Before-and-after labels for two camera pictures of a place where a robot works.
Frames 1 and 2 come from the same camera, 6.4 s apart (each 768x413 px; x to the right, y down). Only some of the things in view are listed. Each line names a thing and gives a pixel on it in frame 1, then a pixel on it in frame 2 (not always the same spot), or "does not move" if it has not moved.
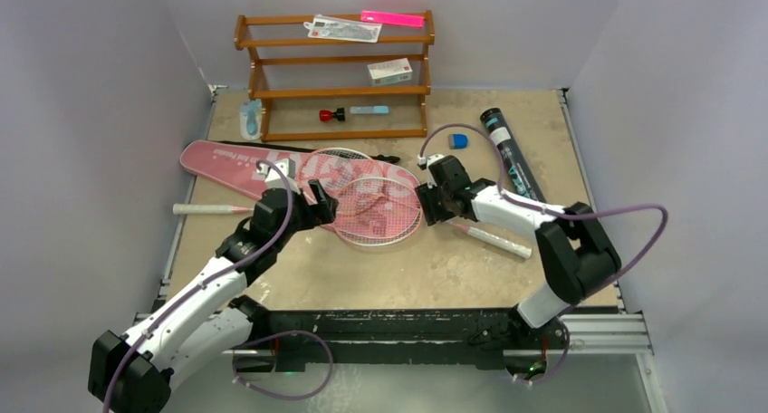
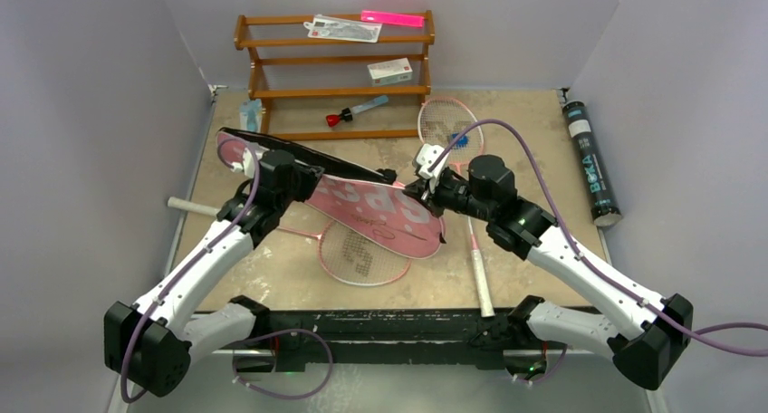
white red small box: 392,72 does not move
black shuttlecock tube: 513,167 to 597,182
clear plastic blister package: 343,29 does not move
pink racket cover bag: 231,166 to 382,210
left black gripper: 314,215 to 308,177
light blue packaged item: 250,120 does not move
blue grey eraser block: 457,141 does not move
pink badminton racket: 384,212 to 440,121
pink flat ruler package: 400,19 does not move
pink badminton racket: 331,166 to 350,259
